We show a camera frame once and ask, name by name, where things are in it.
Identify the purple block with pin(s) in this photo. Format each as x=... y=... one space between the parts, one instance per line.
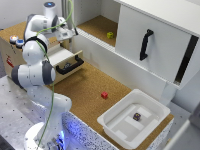
x=137 y=116

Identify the wooden drawer box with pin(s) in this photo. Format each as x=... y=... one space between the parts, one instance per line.
x=10 y=55

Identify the white cabinet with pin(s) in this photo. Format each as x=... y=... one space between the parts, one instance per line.
x=110 y=63

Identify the white sliding door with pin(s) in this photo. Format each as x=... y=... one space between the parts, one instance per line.
x=160 y=40

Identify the blue button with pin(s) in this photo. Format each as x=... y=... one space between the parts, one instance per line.
x=20 y=42

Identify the wooden drawer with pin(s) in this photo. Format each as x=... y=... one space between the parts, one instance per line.
x=63 y=56

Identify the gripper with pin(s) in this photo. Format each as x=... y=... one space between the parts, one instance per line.
x=66 y=34

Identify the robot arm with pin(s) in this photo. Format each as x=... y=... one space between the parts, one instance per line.
x=33 y=74

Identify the white plastic box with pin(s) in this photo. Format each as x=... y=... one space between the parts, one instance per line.
x=133 y=128

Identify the red button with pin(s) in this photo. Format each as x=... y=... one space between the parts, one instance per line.
x=13 y=39

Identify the pink block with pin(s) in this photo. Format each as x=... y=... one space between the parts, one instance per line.
x=104 y=95

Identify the yellow block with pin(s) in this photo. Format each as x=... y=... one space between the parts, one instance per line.
x=110 y=35

